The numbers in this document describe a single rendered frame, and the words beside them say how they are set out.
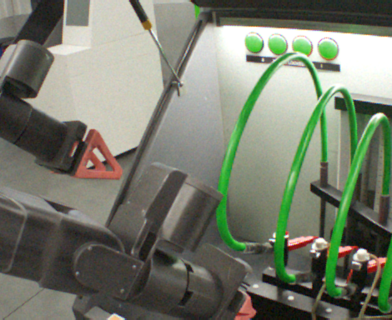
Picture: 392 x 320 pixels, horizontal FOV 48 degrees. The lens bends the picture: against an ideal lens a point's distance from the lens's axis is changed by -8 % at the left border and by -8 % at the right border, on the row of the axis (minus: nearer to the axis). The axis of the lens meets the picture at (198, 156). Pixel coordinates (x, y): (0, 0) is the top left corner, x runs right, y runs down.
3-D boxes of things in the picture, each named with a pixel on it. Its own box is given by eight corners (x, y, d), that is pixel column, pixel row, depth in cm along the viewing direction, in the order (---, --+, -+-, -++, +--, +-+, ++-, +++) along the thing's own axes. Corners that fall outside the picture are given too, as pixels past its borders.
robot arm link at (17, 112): (-32, 125, 56) (-21, 119, 52) (-10, 79, 58) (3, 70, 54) (12, 148, 60) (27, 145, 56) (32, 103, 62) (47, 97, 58)
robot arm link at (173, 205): (35, 241, 40) (66, 278, 33) (92, 127, 41) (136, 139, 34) (137, 283, 47) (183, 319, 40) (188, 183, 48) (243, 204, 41)
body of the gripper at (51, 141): (62, 127, 67) (20, 104, 63) (92, 127, 59) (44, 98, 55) (43, 168, 66) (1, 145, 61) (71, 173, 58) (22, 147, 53)
